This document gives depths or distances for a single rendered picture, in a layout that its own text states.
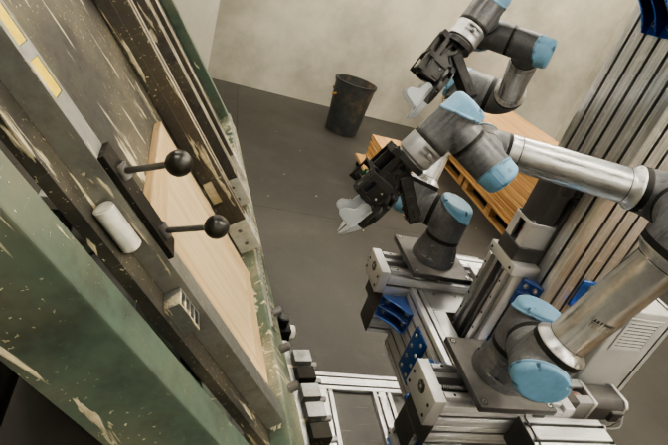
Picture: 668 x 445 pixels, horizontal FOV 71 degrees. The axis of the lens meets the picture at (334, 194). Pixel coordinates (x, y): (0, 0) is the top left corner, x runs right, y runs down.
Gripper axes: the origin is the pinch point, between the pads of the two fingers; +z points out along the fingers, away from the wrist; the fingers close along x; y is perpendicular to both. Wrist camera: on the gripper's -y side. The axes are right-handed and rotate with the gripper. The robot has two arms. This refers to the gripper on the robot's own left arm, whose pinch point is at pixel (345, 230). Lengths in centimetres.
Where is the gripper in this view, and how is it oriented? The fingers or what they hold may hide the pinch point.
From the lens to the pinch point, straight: 96.6
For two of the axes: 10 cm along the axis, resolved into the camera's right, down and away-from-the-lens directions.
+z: -7.0, 6.6, 2.5
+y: -6.9, -5.7, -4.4
